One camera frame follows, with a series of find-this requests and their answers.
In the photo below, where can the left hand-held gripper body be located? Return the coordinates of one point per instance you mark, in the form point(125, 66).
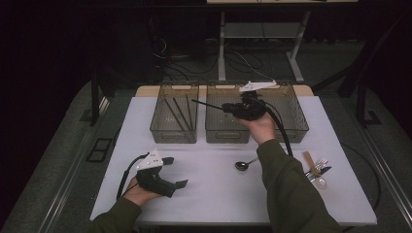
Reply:
point(154, 183)

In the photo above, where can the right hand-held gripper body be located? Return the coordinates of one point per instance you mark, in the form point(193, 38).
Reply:
point(252, 108)

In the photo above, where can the grey translucent plastic bin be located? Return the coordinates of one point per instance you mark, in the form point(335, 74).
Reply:
point(291, 110)
point(168, 136)
point(223, 129)

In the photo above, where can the black chopsticks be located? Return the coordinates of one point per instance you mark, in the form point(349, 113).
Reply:
point(175, 115)

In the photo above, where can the brown wooden chopstick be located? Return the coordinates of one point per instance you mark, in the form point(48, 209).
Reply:
point(182, 113)

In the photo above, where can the person's left hand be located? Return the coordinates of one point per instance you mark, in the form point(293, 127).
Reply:
point(137, 194)

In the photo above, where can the person's right hand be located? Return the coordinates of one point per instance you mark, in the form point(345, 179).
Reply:
point(264, 127)

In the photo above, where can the white table sheet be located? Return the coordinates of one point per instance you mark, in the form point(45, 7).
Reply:
point(210, 200)

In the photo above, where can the black metal stand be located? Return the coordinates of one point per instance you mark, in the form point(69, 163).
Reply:
point(361, 97)
point(95, 97)

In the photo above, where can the white metal desk frame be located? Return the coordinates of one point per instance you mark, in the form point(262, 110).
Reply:
point(222, 48)

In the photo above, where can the metal floor rail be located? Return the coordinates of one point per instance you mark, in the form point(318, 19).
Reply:
point(64, 181)
point(388, 174)

